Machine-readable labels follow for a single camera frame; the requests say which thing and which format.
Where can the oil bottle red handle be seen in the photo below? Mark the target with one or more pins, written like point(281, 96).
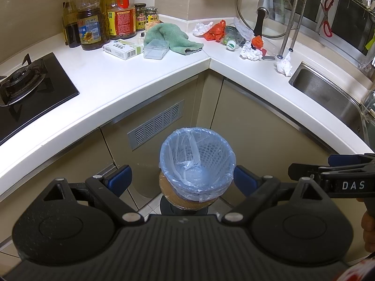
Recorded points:
point(121, 16)

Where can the black gas stove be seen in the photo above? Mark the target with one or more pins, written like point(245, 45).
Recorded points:
point(31, 91)

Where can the white green medicine box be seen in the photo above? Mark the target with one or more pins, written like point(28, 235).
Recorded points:
point(123, 49)

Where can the clear plastic box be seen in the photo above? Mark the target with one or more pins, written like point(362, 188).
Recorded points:
point(156, 49)

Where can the crushed clear plastic bottle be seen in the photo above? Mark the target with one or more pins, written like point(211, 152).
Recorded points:
point(232, 39)

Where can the round wooden stool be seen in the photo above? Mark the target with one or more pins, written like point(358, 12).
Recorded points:
point(173, 204)

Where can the white trash bin with liner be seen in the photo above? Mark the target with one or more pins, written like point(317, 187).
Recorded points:
point(198, 163)

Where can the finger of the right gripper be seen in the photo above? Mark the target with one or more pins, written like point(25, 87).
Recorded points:
point(346, 160)
point(297, 171)

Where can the black lighter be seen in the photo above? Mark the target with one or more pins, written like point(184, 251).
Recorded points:
point(268, 58)

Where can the red handled scissors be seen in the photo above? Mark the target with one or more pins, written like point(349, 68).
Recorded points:
point(324, 24)

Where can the sauce jar yellow label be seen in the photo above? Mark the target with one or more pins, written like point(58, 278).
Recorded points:
point(151, 14)

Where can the green cloth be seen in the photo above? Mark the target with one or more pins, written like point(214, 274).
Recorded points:
point(178, 40)

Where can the orange plastic bag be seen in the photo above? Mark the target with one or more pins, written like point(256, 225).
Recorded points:
point(216, 32)

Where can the dark soy sauce bottle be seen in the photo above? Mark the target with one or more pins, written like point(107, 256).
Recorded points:
point(70, 24)

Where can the sunflower oil bottle blue label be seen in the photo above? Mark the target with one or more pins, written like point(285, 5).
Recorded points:
point(93, 25)

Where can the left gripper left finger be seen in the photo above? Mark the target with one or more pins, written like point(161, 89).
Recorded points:
point(107, 191)

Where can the grey cabinet vent grille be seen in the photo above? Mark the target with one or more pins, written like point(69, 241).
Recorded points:
point(155, 125)

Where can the person's right hand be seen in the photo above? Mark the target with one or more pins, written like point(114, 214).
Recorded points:
point(368, 225)

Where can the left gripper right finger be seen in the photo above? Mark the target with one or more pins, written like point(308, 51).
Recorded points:
point(258, 192)

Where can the steel sink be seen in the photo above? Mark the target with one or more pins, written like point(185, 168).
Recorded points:
point(338, 102)

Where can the glass pot lid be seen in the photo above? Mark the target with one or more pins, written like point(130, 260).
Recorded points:
point(266, 18)

